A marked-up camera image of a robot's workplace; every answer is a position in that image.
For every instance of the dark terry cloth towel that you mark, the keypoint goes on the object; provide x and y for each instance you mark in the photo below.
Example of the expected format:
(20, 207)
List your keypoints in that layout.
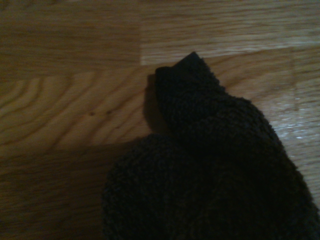
(200, 162)

